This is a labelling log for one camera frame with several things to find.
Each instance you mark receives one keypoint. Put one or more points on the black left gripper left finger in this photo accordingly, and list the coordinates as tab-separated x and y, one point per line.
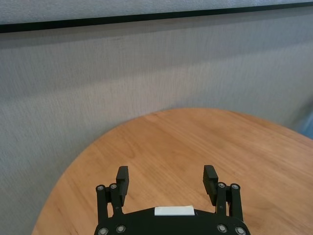
112	195

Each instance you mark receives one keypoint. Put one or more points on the black horizontal wall strip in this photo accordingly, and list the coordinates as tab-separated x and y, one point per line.
122	19

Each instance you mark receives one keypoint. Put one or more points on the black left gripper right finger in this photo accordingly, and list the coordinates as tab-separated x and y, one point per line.
220	195

